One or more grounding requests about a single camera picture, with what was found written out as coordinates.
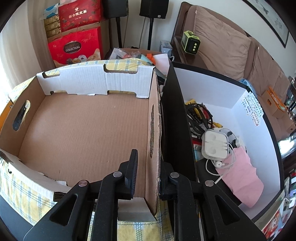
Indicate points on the framed ink painting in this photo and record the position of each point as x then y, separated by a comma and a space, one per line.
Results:
272, 18

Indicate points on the pink paper bag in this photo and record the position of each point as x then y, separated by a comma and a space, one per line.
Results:
240, 176

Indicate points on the brown back cushion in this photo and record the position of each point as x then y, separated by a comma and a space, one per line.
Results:
223, 49

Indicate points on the brown cardboard box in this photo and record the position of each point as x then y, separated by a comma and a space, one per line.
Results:
81, 123

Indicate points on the black and white storage box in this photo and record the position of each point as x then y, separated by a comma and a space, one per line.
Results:
224, 98

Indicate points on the white earphones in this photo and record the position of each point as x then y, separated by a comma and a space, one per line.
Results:
221, 164

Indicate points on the orange cardboard carton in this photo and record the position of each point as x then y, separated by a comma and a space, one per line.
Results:
276, 104

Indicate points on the red tea gift box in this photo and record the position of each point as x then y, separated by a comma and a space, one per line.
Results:
79, 13

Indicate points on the red collection gift box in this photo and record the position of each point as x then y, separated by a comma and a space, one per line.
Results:
77, 47

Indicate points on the stacked gold boxes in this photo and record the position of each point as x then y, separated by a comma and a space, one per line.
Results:
52, 27

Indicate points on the green portable speaker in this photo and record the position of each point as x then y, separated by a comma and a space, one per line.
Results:
190, 42

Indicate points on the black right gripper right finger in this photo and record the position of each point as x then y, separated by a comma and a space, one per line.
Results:
166, 188

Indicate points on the yellow plaid tablecloth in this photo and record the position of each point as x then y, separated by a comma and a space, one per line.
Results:
31, 201

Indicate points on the brown sofa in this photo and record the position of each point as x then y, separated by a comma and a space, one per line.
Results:
261, 70

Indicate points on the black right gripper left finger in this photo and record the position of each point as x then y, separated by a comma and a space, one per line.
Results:
129, 176

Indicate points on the cluttered cardboard box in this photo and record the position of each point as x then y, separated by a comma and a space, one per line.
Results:
160, 60

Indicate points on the black speaker on stand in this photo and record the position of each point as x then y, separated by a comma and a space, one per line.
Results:
153, 9

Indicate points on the white earphone case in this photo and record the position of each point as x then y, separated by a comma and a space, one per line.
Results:
214, 145

